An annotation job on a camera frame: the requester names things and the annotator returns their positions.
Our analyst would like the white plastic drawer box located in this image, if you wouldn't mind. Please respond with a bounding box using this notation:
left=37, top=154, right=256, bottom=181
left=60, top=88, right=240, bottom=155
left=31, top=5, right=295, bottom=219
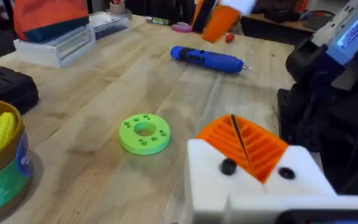
left=13, top=24, right=97, bottom=69

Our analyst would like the small green and white tool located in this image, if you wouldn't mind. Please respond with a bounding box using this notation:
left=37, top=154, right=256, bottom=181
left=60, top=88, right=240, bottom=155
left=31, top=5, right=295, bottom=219
left=145, top=16, right=171, bottom=26

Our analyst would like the black hard case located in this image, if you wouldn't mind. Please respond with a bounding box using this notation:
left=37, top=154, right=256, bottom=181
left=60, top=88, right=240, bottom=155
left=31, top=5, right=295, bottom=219
left=0, top=58, right=40, bottom=115

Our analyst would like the green disc with holes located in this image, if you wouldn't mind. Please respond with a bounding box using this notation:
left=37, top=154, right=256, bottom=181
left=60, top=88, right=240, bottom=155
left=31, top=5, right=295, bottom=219
left=117, top=113, right=172, bottom=156

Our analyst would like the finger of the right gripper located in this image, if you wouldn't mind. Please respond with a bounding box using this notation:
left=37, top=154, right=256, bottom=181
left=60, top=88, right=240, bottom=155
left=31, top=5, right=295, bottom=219
left=192, top=0, right=204, bottom=26
left=193, top=0, right=257, bottom=44

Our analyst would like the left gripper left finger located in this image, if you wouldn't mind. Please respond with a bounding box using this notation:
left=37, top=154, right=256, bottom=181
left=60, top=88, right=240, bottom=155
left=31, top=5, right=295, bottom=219
left=183, top=114, right=265, bottom=224

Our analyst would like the dark side table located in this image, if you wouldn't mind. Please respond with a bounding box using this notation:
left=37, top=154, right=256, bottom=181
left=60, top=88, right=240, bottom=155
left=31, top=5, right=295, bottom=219
left=239, top=12, right=318, bottom=46

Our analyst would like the black bag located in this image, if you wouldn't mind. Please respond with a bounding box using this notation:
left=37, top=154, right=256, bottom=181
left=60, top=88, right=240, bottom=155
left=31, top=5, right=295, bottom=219
left=252, top=0, right=306, bottom=23

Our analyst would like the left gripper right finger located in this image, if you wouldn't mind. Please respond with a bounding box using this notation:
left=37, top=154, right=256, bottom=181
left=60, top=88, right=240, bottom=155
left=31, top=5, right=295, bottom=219
left=232, top=114, right=337, bottom=197

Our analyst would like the orange and navy bag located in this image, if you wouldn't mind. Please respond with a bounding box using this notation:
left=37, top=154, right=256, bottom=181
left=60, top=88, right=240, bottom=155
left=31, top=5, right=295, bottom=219
left=12, top=0, right=90, bottom=44

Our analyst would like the brown tub with toys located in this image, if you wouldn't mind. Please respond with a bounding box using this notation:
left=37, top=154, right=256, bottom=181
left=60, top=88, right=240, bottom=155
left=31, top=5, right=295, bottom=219
left=0, top=98, right=34, bottom=224

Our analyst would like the blue electric screwdriver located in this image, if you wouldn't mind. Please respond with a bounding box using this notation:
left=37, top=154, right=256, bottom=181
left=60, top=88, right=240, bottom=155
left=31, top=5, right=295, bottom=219
left=170, top=45, right=253, bottom=75

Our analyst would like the pink tape roll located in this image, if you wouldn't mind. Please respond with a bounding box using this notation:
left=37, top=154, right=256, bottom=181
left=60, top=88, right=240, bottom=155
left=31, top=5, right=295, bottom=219
left=170, top=22, right=194, bottom=34

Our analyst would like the clear plastic box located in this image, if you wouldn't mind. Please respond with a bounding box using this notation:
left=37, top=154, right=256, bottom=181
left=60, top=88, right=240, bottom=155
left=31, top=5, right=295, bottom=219
left=88, top=11, right=130, bottom=40

